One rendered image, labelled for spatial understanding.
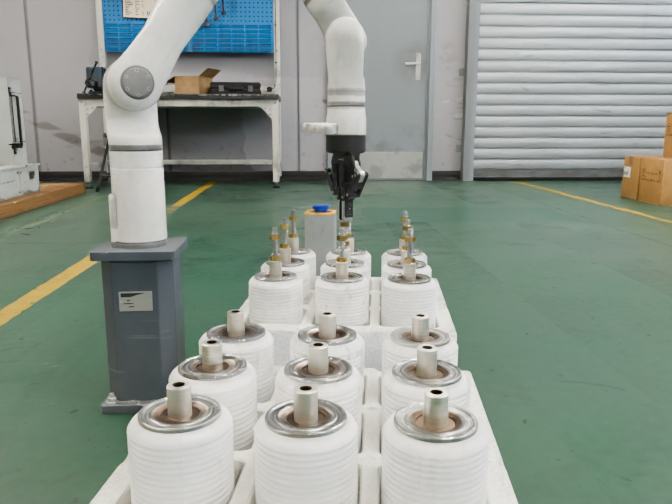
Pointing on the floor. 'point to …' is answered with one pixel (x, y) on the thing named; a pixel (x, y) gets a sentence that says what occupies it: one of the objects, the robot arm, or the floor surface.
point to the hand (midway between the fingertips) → (345, 209)
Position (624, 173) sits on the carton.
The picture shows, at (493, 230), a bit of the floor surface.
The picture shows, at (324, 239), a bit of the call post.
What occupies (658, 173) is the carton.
